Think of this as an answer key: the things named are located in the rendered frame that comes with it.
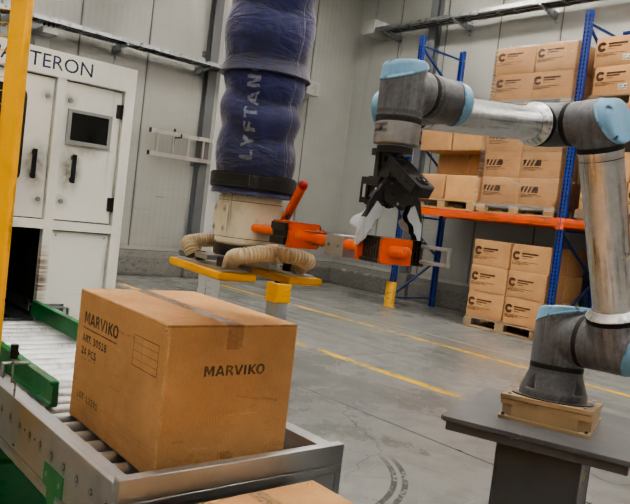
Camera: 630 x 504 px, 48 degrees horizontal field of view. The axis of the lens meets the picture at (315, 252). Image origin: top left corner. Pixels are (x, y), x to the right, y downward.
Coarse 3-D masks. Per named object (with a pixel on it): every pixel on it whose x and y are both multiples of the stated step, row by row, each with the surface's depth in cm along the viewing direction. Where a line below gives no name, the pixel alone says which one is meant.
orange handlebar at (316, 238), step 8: (256, 224) 176; (264, 232) 172; (296, 232) 158; (304, 232) 156; (312, 232) 152; (320, 232) 152; (304, 240) 156; (312, 240) 152; (320, 240) 149; (352, 240) 140; (352, 248) 139; (392, 248) 130; (400, 248) 130; (408, 248) 131; (392, 256) 130; (400, 256) 130; (408, 256) 131
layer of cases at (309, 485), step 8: (312, 480) 190; (272, 488) 182; (280, 488) 182; (288, 488) 183; (296, 488) 183; (304, 488) 184; (312, 488) 185; (320, 488) 185; (240, 496) 174; (248, 496) 175; (256, 496) 175; (264, 496) 176; (272, 496) 176; (280, 496) 177; (288, 496) 178; (296, 496) 178; (304, 496) 179; (312, 496) 179; (320, 496) 180; (328, 496) 181; (336, 496) 181
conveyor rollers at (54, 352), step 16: (16, 336) 322; (32, 336) 326; (48, 336) 331; (64, 336) 336; (32, 352) 299; (48, 352) 304; (64, 352) 301; (48, 368) 277; (64, 368) 281; (16, 384) 245; (64, 384) 255; (64, 400) 236; (64, 416) 219; (80, 432) 205; (96, 448) 197; (128, 464) 185
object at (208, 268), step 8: (184, 256) 192; (176, 264) 188; (184, 264) 183; (192, 264) 179; (200, 264) 178; (208, 264) 176; (216, 264) 175; (200, 272) 174; (208, 272) 170; (216, 272) 166; (224, 272) 166; (232, 272) 168; (240, 272) 170; (224, 280) 165; (232, 280) 166; (240, 280) 167; (248, 280) 168
